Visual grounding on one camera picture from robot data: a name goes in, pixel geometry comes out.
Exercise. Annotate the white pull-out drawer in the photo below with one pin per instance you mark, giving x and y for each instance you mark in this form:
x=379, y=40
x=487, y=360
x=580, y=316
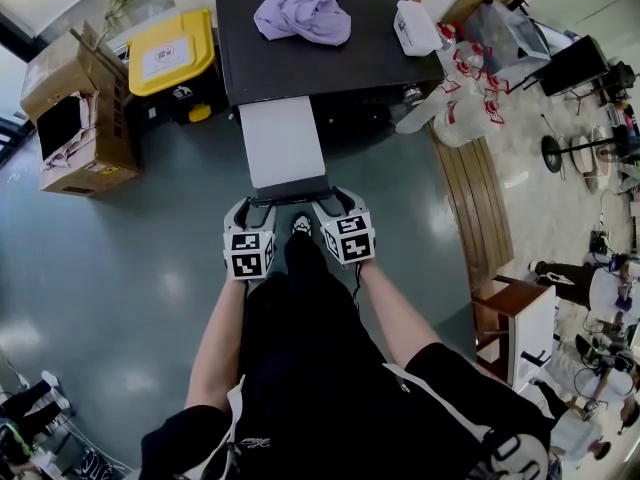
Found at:
x=282, y=143

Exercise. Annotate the cluster of clear water jugs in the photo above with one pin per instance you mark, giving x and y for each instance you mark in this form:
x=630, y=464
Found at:
x=460, y=123

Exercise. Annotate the brown cardboard box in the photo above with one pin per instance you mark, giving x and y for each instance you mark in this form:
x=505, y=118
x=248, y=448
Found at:
x=112, y=143

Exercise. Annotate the black standing fan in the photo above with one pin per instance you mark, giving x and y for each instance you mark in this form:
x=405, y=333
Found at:
x=551, y=154

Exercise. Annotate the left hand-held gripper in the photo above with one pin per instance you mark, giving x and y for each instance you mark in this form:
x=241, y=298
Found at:
x=247, y=258

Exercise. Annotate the purple crumpled cloth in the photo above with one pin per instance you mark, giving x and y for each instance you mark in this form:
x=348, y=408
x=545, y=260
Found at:
x=305, y=15

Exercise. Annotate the wooden slatted step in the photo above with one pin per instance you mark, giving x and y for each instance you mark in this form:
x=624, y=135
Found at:
x=477, y=203

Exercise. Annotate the person's right forearm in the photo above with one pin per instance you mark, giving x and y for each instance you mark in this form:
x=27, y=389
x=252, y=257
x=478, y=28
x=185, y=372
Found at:
x=397, y=318

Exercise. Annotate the white round cushion seat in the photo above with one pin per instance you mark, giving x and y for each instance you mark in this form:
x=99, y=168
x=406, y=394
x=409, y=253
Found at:
x=582, y=154

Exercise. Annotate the clear plastic storage bin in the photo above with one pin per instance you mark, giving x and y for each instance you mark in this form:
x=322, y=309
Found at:
x=507, y=38

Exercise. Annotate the black handheld device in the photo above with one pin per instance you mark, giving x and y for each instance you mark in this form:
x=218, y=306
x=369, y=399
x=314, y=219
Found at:
x=532, y=359

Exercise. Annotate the person's left forearm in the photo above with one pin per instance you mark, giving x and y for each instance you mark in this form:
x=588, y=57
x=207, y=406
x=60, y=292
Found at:
x=217, y=343

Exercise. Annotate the black cabinet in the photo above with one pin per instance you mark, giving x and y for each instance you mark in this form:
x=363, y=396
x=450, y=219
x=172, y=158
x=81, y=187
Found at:
x=575, y=68

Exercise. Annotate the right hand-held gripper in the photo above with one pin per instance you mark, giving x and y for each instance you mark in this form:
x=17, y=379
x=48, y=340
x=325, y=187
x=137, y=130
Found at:
x=352, y=240

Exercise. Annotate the person's black clothing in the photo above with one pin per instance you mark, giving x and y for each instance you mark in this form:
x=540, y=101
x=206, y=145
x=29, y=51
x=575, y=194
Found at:
x=325, y=383

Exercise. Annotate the white table with wooden legs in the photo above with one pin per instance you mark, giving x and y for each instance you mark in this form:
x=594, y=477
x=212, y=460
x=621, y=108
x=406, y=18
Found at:
x=532, y=328

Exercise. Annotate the white plastic lidded box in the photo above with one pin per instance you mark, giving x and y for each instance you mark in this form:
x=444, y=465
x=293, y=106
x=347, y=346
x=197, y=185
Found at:
x=417, y=28

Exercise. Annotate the person's black white shoe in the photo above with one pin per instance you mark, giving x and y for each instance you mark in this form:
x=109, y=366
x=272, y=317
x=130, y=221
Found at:
x=301, y=225

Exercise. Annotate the black bin with yellow lid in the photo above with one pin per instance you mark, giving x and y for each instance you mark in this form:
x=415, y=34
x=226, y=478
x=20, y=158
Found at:
x=167, y=55

